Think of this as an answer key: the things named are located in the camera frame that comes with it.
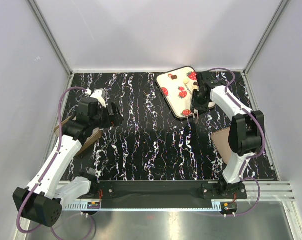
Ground metal tongs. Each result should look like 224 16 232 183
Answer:
190 89 199 124

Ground dark square chocolate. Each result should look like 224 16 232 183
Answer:
168 74 177 80

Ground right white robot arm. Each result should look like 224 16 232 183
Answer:
191 82 265 198

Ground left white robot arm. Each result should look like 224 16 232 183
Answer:
13 97 123 228

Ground gold tin box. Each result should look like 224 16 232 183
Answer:
61 115 102 156

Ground strawberry print tray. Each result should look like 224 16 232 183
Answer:
156 65 216 119

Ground rose gold tin lid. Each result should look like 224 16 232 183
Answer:
211 127 232 164

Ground left controller board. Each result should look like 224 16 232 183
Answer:
87 201 101 210

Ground controller board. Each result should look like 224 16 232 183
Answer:
222 202 237 212
87 201 101 210

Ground right controller board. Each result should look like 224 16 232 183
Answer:
222 202 237 212

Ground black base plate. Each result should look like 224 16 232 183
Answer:
97 180 247 210

